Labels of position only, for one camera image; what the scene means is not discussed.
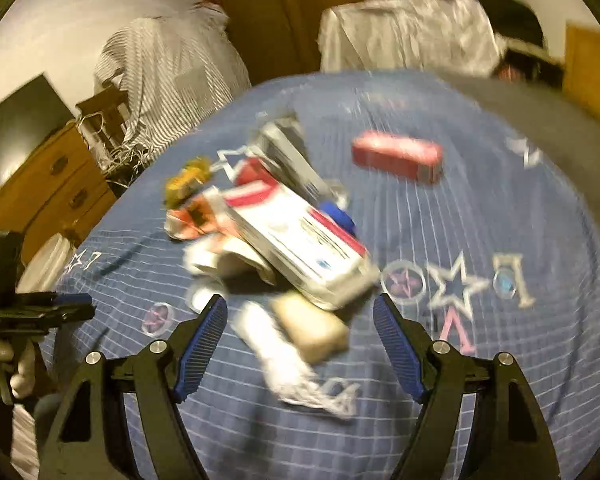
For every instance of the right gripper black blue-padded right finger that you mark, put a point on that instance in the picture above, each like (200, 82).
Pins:
(509, 438)

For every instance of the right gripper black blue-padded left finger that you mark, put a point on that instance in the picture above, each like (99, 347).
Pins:
(90, 438)

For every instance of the white knitted cloth ball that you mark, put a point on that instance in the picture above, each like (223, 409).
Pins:
(288, 341)

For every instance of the orange bicycle paper cup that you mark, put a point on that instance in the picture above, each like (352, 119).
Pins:
(225, 257)

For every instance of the white red carton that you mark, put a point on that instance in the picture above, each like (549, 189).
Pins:
(327, 265)

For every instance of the silver foil snack bag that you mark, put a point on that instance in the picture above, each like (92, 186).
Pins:
(281, 145)

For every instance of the white plastic trash bucket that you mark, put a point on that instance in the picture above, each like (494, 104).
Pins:
(46, 267)

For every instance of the white gloved left hand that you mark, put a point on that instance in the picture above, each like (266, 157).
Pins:
(21, 377)

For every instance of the wooden chest of drawers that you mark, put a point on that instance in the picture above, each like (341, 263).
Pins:
(58, 190)

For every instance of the black flat monitor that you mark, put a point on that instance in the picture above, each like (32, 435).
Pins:
(27, 118)

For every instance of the blue checked bed sheet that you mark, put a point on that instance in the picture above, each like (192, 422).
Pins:
(502, 254)

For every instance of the yellow candy wrapper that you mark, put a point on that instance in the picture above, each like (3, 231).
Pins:
(193, 175)

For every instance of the red apple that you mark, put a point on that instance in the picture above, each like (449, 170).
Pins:
(251, 170)

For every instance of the striped grey white shirt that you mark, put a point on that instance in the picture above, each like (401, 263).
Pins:
(177, 70)

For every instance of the blue plastic bottle cap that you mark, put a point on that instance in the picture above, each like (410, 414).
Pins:
(339, 216)

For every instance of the grey blanket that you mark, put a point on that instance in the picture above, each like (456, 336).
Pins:
(568, 135)

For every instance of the red rectangular carton box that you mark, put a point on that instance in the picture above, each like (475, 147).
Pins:
(403, 156)

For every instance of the white crumpled plastic cover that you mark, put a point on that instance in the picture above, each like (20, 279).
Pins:
(452, 35)

